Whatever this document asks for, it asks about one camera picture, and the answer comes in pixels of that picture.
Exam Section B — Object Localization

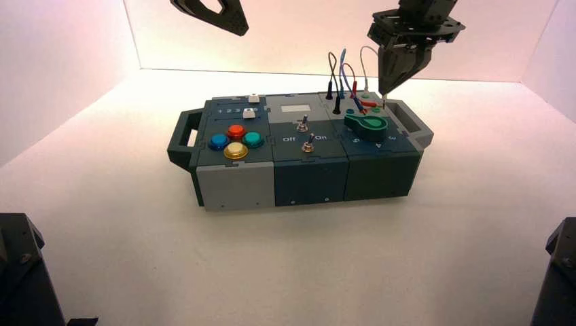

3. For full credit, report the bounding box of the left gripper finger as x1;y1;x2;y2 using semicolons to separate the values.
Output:
170;0;247;37
219;0;249;36

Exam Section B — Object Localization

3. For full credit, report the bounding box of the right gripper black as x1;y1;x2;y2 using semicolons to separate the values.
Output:
366;0;467;95

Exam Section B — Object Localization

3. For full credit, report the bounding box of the white jumper wire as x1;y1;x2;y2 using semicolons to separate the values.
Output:
359;45;388;109

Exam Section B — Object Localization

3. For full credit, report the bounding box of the green rotary knob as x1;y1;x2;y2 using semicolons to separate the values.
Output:
344;113;389;143

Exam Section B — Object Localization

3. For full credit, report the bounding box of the green round push button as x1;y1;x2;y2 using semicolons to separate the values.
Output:
242;131;266;149

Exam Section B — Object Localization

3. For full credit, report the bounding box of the blue round push button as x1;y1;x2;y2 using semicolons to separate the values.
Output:
208;133;230;151

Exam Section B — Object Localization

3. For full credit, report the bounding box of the yellow round push button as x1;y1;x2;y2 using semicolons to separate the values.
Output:
223;141;249;161

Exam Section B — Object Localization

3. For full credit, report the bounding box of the teal and grey task box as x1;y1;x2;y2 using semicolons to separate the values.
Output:
167;90;435;213

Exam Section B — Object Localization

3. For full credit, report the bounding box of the red jumper wire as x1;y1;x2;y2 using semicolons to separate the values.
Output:
342;62;380;110

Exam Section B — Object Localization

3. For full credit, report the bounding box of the blue jumper wire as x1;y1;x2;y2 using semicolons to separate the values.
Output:
338;48;366;115

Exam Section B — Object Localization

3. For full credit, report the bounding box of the black jumper wire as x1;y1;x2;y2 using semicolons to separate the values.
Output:
325;52;343;115

